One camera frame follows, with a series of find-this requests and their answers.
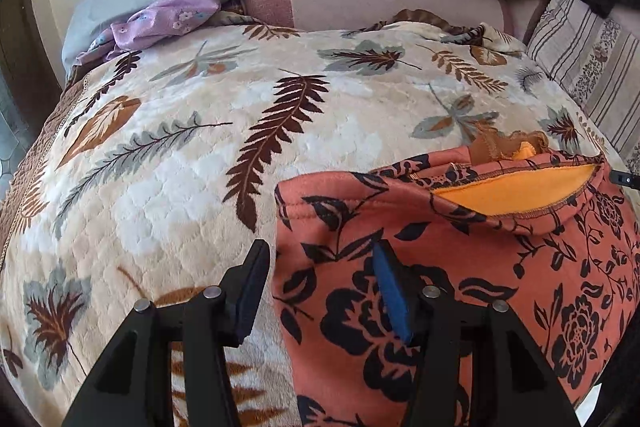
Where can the lilac floral cloth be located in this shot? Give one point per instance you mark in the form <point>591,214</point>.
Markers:
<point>159,20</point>

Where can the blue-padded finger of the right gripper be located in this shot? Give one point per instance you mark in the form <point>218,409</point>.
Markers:
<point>625,179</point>

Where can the cream leaf-pattern blanket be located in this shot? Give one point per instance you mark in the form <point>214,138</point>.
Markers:
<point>155,171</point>

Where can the orange floral black-patterned garment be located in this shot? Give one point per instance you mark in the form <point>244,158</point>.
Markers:
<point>546,232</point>

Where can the striped floral side pillow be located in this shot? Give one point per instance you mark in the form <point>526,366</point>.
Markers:
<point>595,60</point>

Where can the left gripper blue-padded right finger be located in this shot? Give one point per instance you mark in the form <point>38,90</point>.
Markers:
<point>512,382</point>

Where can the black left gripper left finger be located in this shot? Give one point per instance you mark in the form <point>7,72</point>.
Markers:
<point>130,383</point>

